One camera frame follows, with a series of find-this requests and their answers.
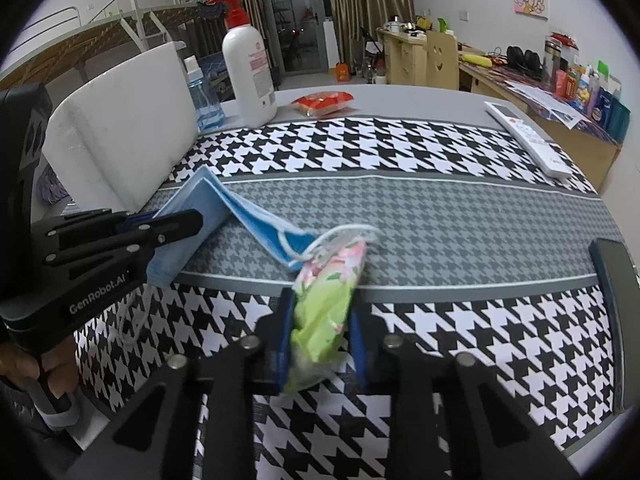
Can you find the black headphones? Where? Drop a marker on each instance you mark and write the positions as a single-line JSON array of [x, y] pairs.
[[522, 60]]

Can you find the white lotion bottle red pump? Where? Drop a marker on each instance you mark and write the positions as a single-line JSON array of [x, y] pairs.
[[250, 75]]

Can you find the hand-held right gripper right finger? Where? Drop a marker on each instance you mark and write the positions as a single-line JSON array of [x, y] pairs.
[[357, 350]]

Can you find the clear blue spray bottle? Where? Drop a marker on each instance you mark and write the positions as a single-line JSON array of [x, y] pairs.
[[205, 105]]

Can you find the wooden chair with smiley cutout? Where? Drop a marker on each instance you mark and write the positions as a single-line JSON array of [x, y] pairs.
[[440, 60]]

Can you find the yellow folded umbrella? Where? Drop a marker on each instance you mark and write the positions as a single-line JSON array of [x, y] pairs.
[[475, 60]]

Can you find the houndstooth tablecloth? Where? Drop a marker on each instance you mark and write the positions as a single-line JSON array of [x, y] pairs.
[[450, 240]]

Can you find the blue checked mattress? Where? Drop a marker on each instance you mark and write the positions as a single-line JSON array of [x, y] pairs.
[[212, 64]]

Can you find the hanging dark clothes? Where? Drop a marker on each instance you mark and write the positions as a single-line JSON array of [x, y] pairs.
[[210, 10]]

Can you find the white remote control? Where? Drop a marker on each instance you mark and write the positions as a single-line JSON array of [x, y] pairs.
[[530, 137]]

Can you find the green floral tissue packet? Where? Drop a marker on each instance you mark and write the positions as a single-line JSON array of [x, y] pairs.
[[320, 320]]

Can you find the blue plaid blanket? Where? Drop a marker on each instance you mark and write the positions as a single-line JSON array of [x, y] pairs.
[[47, 185]]

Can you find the orange bucket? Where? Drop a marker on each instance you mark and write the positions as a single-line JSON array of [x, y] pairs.
[[342, 72]]

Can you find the group of toiletry bottles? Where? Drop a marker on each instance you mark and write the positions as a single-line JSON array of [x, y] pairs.
[[590, 90]]

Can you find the person's left hand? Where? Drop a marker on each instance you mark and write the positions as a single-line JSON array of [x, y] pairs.
[[20, 367]]

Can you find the black phone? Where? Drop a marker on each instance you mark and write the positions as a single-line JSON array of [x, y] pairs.
[[617, 310]]

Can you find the blue face mask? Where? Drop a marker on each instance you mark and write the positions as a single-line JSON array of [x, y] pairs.
[[210, 200]]

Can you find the red snack packet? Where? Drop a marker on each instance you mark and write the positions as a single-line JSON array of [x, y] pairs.
[[322, 103]]

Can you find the white papers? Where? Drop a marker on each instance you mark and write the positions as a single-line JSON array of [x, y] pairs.
[[550, 105]]

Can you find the glass balcony door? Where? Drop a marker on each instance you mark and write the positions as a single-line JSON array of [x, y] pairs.
[[295, 15]]

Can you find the white foam box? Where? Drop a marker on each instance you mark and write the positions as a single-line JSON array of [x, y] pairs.
[[125, 125]]

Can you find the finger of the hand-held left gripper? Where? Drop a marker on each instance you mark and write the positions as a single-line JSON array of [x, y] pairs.
[[170, 227], [90, 224]]

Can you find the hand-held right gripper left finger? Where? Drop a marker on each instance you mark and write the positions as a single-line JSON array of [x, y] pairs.
[[285, 345]]

